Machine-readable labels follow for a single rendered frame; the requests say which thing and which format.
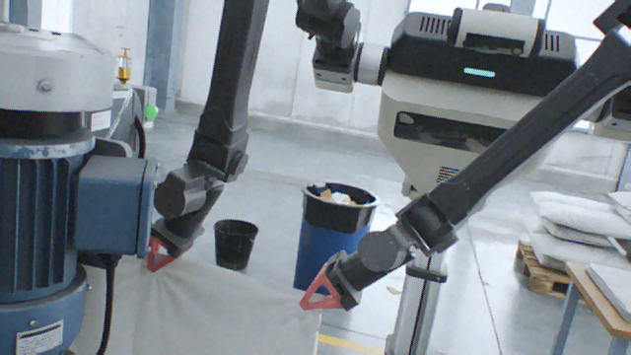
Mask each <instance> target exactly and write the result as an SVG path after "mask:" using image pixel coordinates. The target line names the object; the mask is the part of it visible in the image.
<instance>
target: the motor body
mask: <svg viewBox="0 0 631 355"><path fill-rule="evenodd" d="M95 142H96V136H95V134H94V133H93V132H92V131H90V130H88V129H86V128H84V127H82V126H81V127H80V128H79V129H78V130H76V131H75V132H71V133H67V134H60V135H49V136H22V135H5V134H0V355H62V354H63V353H65V352H66V351H67V350H68V348H69V347H70V346H71V345H72V343H73V342H74V341H75V339H76V338H77V337H78V335H79V334H80V331H81V328H82V325H83V318H84V307H85V296H86V291H89V290H91V285H90V284H87V273H86V269H85V268H84V267H83V266H82V265H81V264H80V263H78V262H77V258H78V252H77V251H75V250H74V249H73V242H72V241H69V240H68V224H69V205H70V187H71V180H72V178H73V176H75V175H76V174H78V173H79V172H80V171H81V170H82V168H83V161H87V158H88V152H90V151H91V150H93V149H94V147H95Z"/></svg>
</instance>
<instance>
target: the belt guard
mask: <svg viewBox="0 0 631 355"><path fill-rule="evenodd" d="M29 29H35V30H39V32H33V31H29ZM57 32H58V33H60V34H62V35H53V34H52V33H56V31H54V30H46V29H38V28H25V33H32V34H39V35H46V36H59V38H55V39H45V38H38V37H31V36H24V35H15V34H19V33H10V32H2V31H0V108H3V109H16V110H32V111H92V110H100V109H106V108H109V107H112V105H113V93H112V91H113V78H114V63H115V59H114V57H113V56H112V55H110V54H109V53H107V52H106V51H104V50H103V49H101V48H99V47H98V46H96V45H95V44H93V43H92V42H90V41H89V40H87V39H86V38H84V37H83V36H81V35H77V34H72V33H66V32H61V31H57Z"/></svg>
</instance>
